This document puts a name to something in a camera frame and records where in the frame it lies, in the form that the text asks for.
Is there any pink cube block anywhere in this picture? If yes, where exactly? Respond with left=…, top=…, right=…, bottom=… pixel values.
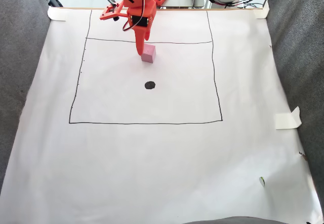
left=141, top=44, right=156, bottom=64

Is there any white masking tape piece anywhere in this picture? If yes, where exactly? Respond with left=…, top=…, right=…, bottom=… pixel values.
left=254, top=0, right=269, bottom=19
left=47, top=6, right=67, bottom=21
left=274, top=106, right=302, bottom=130

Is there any white paper sheet with lines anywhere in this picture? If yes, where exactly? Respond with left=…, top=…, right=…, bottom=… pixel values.
left=0, top=7, right=323, bottom=224

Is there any grey fabric panel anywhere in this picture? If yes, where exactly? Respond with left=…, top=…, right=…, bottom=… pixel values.
left=265, top=0, right=324, bottom=209
left=0, top=0, right=51, bottom=192

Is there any red black servo wire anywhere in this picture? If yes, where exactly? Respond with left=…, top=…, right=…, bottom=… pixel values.
left=122, top=0, right=147, bottom=32

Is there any orange camera mount bracket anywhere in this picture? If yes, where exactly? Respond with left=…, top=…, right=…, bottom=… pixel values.
left=99, top=1, right=127, bottom=22

